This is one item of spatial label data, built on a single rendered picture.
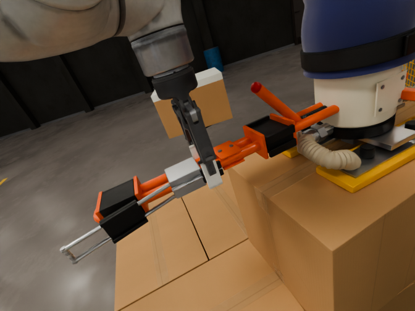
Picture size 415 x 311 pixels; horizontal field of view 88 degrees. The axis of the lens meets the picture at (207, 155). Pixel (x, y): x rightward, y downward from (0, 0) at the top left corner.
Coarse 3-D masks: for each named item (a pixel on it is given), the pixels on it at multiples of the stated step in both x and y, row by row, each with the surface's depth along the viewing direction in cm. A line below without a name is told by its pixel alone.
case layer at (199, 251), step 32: (192, 192) 128; (224, 192) 120; (160, 224) 113; (192, 224) 106; (224, 224) 100; (128, 256) 101; (160, 256) 95; (192, 256) 91; (224, 256) 86; (256, 256) 82; (128, 288) 87; (160, 288) 83; (192, 288) 79; (224, 288) 76; (256, 288) 72
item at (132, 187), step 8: (136, 176) 46; (120, 184) 45; (128, 184) 44; (136, 184) 43; (104, 192) 44; (112, 192) 43; (120, 192) 42; (128, 192) 42; (136, 192) 41; (104, 200) 42; (112, 200) 41; (120, 200) 40; (128, 200) 40; (136, 200) 41; (96, 208) 40; (104, 208) 39; (112, 208) 40; (144, 208) 42; (104, 216) 40
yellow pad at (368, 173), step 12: (408, 120) 56; (360, 144) 54; (408, 144) 48; (360, 156) 49; (372, 156) 48; (384, 156) 47; (396, 156) 47; (408, 156) 46; (324, 168) 50; (360, 168) 46; (372, 168) 46; (384, 168) 45; (336, 180) 47; (348, 180) 45; (360, 180) 44; (372, 180) 45
